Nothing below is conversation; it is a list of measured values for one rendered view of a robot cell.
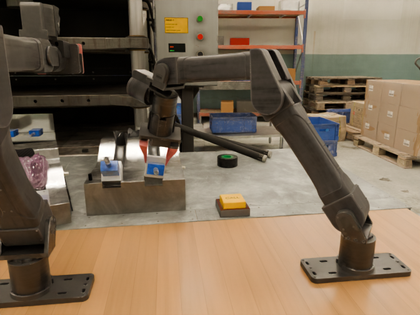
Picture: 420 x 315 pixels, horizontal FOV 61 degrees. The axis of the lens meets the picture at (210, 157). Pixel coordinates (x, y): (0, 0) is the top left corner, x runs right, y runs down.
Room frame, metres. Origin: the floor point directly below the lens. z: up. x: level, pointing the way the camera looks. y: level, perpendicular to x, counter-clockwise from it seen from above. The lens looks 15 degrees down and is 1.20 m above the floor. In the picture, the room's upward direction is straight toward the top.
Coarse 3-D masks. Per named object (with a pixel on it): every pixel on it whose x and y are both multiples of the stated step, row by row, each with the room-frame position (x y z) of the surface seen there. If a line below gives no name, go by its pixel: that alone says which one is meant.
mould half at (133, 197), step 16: (112, 144) 1.15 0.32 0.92; (128, 144) 1.15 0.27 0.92; (112, 160) 1.08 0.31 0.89; (128, 160) 1.08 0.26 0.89; (176, 160) 1.09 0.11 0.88; (96, 176) 0.91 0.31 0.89; (128, 176) 0.91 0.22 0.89; (176, 176) 0.91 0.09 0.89; (96, 192) 0.86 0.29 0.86; (112, 192) 0.87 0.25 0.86; (128, 192) 0.87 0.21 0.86; (144, 192) 0.88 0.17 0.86; (160, 192) 0.88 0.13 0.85; (176, 192) 0.89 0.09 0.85; (96, 208) 0.86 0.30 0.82; (112, 208) 0.87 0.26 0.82; (128, 208) 0.87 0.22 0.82; (144, 208) 0.88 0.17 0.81; (160, 208) 0.88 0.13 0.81; (176, 208) 0.89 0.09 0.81
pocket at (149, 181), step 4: (144, 176) 0.92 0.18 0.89; (144, 180) 0.92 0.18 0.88; (148, 180) 0.92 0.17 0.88; (152, 180) 0.93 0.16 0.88; (156, 180) 0.93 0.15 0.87; (160, 180) 0.93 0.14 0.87; (144, 184) 0.88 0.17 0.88; (148, 184) 0.92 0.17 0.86; (152, 184) 0.92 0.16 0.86; (156, 184) 0.92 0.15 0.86; (160, 184) 0.92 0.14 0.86
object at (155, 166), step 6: (150, 156) 0.89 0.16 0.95; (156, 156) 0.91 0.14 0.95; (150, 162) 0.87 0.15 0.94; (156, 162) 0.88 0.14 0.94; (162, 162) 0.90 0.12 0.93; (150, 168) 0.85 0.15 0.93; (156, 168) 0.84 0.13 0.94; (162, 168) 0.86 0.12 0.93; (144, 174) 0.88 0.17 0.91; (150, 174) 0.89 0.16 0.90; (156, 174) 0.80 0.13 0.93; (162, 174) 0.85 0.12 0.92
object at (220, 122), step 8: (224, 112) 5.01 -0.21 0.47; (232, 112) 5.02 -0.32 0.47; (240, 112) 5.03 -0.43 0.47; (248, 112) 5.03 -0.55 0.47; (216, 120) 4.61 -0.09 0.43; (224, 120) 4.61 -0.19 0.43; (232, 120) 4.61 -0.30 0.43; (240, 120) 4.62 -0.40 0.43; (248, 120) 4.64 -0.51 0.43; (256, 120) 4.68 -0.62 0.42; (216, 128) 4.61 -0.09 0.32; (224, 128) 4.61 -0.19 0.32; (232, 128) 4.63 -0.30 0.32; (240, 128) 4.64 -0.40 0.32; (248, 128) 4.65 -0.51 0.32; (256, 128) 4.66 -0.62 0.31
